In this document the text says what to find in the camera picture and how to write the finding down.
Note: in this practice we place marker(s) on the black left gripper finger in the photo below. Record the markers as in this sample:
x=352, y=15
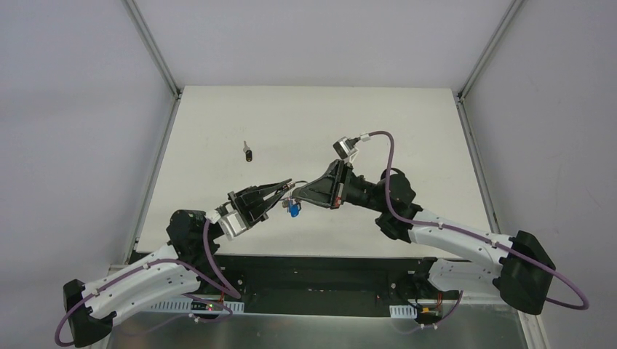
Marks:
x=272, y=188
x=270, y=198

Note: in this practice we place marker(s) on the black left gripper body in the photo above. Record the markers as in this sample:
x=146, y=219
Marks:
x=247, y=207

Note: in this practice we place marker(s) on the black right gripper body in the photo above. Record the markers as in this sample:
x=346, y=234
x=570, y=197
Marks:
x=340, y=184

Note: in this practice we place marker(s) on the key with black head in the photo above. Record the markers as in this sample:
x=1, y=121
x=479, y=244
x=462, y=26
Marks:
x=247, y=152

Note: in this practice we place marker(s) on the silver metal binder keyring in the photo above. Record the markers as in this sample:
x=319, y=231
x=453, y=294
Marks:
x=290, y=188

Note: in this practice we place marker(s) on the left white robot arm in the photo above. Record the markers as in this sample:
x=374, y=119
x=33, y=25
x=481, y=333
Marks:
x=180, y=266

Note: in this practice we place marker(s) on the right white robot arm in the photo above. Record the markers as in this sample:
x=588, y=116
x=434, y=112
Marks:
x=516, y=268

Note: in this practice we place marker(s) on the left white controller board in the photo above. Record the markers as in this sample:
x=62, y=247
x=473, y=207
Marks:
x=188, y=305

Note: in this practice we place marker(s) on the white controller board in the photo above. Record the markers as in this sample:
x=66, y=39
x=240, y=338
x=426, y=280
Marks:
x=188, y=305
x=425, y=316

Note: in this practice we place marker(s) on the right white controller board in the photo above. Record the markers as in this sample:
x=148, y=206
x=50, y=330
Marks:
x=425, y=316

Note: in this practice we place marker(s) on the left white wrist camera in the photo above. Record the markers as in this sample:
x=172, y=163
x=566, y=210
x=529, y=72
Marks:
x=231, y=222

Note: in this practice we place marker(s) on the black metal base rail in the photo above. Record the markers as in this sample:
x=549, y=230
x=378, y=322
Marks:
x=327, y=286

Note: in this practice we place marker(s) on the left aluminium frame post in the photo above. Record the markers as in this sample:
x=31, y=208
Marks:
x=149, y=42

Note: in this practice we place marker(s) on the aluminium frame post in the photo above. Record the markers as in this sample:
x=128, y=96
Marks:
x=490, y=48
x=149, y=42

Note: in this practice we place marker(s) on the right aluminium frame post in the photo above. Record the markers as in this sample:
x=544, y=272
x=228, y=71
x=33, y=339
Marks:
x=490, y=48

